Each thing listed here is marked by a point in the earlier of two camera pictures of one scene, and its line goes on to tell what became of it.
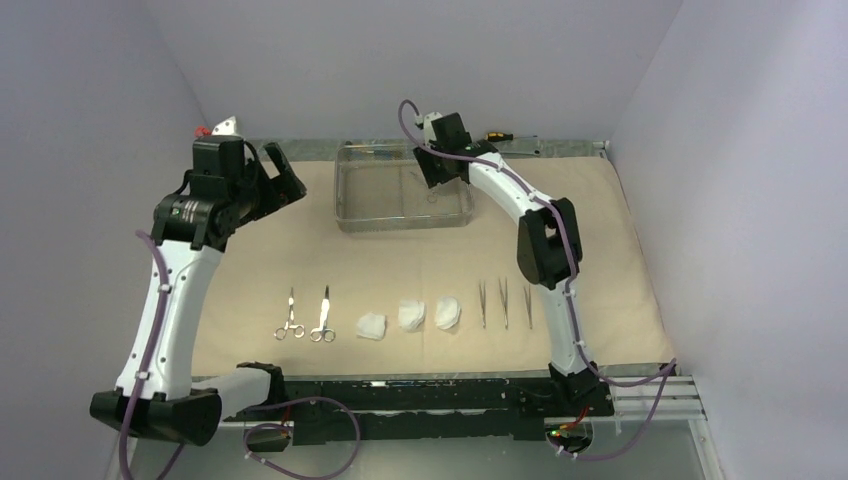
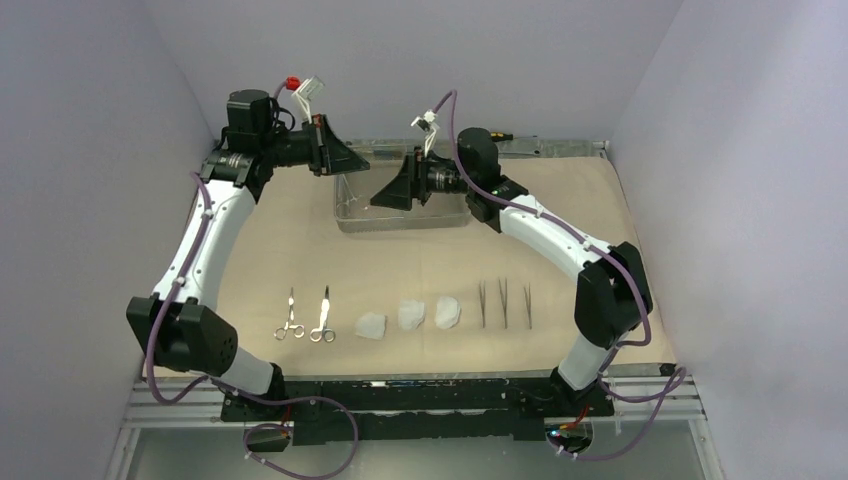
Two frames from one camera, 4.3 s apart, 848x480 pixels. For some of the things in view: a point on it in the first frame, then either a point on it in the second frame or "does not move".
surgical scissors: x=323 y=332 does not move
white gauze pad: x=447 y=312 does not move
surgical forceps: x=298 y=329 does not move
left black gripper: x=281 y=190 to x=329 y=155
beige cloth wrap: x=294 y=291 does not move
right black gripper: x=432 y=176 to x=413 y=178
